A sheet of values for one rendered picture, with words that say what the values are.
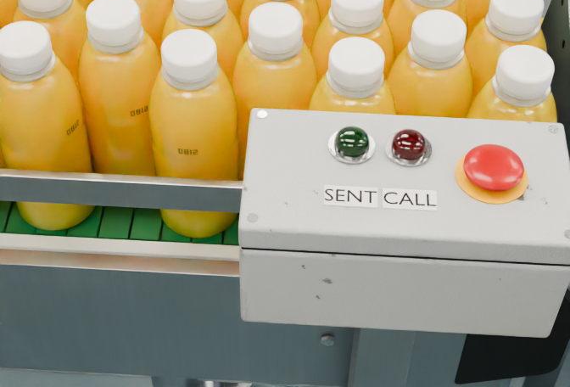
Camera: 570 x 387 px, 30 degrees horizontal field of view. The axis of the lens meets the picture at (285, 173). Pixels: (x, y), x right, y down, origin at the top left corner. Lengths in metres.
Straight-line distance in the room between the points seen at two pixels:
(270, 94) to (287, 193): 0.16
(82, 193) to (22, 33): 0.13
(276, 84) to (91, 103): 0.14
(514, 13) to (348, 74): 0.14
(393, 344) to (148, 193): 0.21
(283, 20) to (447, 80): 0.13
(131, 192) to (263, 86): 0.13
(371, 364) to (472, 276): 0.17
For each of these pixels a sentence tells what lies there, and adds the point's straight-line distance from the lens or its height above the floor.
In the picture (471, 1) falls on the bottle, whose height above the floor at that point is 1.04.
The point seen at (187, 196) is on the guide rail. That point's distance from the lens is 0.81.
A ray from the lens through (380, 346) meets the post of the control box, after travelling 0.77.
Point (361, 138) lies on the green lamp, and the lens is 0.65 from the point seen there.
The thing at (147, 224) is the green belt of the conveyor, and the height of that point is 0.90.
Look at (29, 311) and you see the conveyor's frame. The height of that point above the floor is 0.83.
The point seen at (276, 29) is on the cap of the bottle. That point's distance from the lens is 0.77.
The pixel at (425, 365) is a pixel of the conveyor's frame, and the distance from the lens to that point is 0.95.
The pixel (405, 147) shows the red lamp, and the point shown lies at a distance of 0.65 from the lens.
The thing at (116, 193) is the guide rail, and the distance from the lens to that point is 0.81.
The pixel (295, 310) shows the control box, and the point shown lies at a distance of 0.68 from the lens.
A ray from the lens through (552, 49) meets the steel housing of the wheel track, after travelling 1.09.
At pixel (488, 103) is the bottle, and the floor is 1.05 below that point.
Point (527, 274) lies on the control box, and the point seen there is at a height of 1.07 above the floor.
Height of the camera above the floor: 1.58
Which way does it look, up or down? 49 degrees down
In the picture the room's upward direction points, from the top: 1 degrees clockwise
